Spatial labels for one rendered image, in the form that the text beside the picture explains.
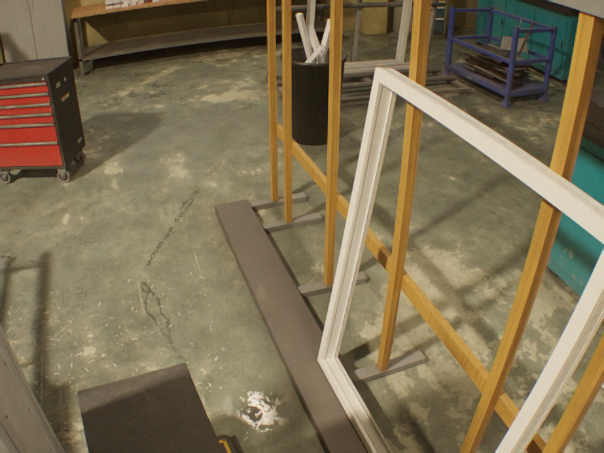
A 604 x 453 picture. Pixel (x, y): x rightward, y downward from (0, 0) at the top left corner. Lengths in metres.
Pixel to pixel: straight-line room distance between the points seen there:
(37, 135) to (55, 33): 3.64
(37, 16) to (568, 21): 7.28
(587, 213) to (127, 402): 1.27
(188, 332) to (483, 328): 1.60
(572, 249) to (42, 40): 7.03
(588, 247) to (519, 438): 1.90
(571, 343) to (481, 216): 2.79
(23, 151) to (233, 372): 2.77
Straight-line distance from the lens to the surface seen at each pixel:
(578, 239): 3.27
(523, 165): 1.34
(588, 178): 3.13
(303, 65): 4.48
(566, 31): 7.72
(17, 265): 3.78
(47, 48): 8.05
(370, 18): 9.08
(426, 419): 2.55
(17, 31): 8.05
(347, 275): 2.29
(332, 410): 2.46
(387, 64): 6.67
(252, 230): 3.54
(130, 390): 1.58
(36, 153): 4.61
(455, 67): 6.98
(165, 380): 1.58
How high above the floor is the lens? 2.01
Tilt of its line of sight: 32 degrees down
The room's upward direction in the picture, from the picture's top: straight up
